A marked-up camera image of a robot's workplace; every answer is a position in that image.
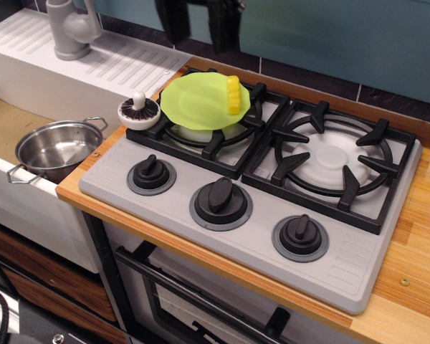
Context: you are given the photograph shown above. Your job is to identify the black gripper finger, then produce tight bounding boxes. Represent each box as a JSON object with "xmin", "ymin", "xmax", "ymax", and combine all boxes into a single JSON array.
[
  {"xmin": 155, "ymin": 0, "xmax": 191, "ymax": 44},
  {"xmin": 206, "ymin": 0, "xmax": 246, "ymax": 54}
]

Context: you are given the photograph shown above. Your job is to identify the yellow toy fry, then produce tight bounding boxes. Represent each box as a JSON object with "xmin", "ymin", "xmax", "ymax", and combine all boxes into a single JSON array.
[{"xmin": 226, "ymin": 75, "xmax": 241, "ymax": 115}]

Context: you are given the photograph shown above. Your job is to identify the green plastic plate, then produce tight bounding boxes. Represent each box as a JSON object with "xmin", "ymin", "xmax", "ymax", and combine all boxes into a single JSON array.
[{"xmin": 161, "ymin": 72, "xmax": 251, "ymax": 130}]

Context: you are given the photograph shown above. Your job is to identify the white toy mushroom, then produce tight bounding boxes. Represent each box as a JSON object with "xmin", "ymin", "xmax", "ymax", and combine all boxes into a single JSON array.
[{"xmin": 118, "ymin": 91, "xmax": 161, "ymax": 131}]

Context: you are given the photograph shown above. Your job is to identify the white toy sink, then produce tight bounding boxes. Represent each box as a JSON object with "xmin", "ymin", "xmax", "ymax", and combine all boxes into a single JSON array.
[{"xmin": 0, "ymin": 9, "xmax": 190, "ymax": 273}]

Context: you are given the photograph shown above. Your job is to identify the small steel pot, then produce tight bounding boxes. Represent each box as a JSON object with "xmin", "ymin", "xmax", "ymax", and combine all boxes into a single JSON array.
[{"xmin": 6, "ymin": 117, "xmax": 108, "ymax": 184}]

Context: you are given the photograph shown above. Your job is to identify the grey toy faucet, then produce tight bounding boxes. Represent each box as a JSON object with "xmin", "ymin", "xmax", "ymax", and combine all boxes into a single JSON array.
[{"xmin": 46, "ymin": 0, "xmax": 102, "ymax": 61}]

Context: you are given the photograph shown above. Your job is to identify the right black burner grate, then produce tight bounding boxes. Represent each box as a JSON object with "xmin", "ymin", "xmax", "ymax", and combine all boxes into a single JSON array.
[{"xmin": 242, "ymin": 100, "xmax": 422, "ymax": 234}]

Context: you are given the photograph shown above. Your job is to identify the left black stove knob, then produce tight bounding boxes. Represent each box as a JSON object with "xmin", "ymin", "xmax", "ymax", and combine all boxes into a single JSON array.
[{"xmin": 127, "ymin": 154, "xmax": 177, "ymax": 196}]

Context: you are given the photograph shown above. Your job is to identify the black stove knob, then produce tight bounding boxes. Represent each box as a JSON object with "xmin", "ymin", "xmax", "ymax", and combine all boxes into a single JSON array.
[
  {"xmin": 272, "ymin": 214, "xmax": 330, "ymax": 263},
  {"xmin": 127, "ymin": 154, "xmax": 177, "ymax": 196},
  {"xmin": 189, "ymin": 177, "xmax": 253, "ymax": 231}
]

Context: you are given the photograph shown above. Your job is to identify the middle black stove knob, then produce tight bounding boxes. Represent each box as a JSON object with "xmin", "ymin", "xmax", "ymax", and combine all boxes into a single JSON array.
[{"xmin": 189, "ymin": 177, "xmax": 253, "ymax": 231}]

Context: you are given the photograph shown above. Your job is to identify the right black stove knob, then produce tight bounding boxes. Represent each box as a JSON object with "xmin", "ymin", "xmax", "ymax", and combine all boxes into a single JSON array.
[{"xmin": 272, "ymin": 214, "xmax": 330, "ymax": 263}]

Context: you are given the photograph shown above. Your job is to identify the grey toy stove top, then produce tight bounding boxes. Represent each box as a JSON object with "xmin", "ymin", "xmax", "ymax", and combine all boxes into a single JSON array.
[{"xmin": 77, "ymin": 71, "xmax": 424, "ymax": 316}]

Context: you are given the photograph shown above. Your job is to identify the toy oven door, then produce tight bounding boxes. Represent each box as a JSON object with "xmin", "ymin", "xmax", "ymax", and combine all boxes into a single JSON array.
[{"xmin": 115, "ymin": 242, "xmax": 352, "ymax": 343}]

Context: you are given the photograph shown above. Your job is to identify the wooden drawer fronts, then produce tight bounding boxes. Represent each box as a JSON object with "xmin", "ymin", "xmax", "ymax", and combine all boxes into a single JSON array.
[{"xmin": 0, "ymin": 225, "xmax": 127, "ymax": 343}]

